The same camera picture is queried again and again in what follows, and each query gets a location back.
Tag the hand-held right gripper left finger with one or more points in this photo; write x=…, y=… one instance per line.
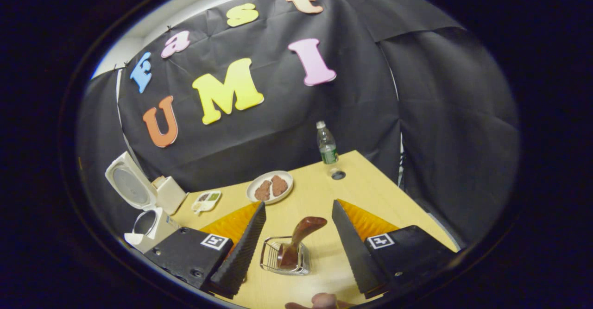
x=245, y=253

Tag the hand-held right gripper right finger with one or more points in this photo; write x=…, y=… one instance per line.
x=354, y=253

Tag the brown wooden spoon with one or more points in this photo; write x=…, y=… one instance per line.
x=303, y=235

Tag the white rice cooker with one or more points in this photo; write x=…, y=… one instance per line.
x=127, y=184

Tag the brown meat piece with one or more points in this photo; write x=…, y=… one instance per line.
x=279, y=185
x=262, y=191

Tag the white divided grain dish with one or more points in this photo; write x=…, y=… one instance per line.
x=206, y=201

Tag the small round dark cap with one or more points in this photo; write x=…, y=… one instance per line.
x=338, y=175

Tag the white round plate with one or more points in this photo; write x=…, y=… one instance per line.
x=287, y=181

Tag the white toaster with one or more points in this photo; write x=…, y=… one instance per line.
x=171, y=195

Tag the clear green label water bottle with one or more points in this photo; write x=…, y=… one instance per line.
x=328, y=151

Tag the toast slice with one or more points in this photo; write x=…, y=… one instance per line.
x=159, y=180

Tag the black backdrop cloth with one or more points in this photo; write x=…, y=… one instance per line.
x=370, y=91

